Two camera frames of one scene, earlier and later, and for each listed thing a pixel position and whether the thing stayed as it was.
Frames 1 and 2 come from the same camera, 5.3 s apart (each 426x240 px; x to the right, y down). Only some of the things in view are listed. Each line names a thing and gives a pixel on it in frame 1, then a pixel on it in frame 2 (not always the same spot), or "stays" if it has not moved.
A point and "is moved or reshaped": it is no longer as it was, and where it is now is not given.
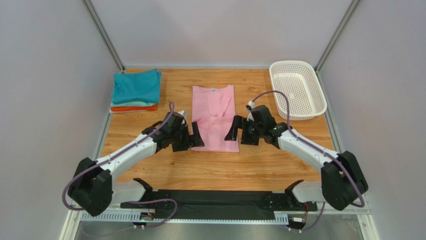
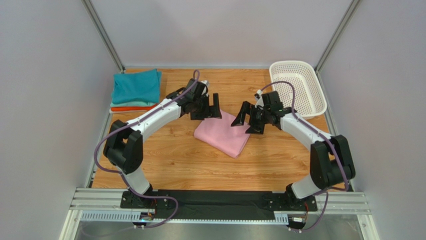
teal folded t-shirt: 144,85 stays
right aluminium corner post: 337,35 stays
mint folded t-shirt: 132,104 stays
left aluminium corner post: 104,35 stays
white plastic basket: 300,80 stays
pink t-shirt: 214,111 is moved or reshaped
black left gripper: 192,140 → 213,111
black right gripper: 246,132 → 255,118
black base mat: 248,204 stays
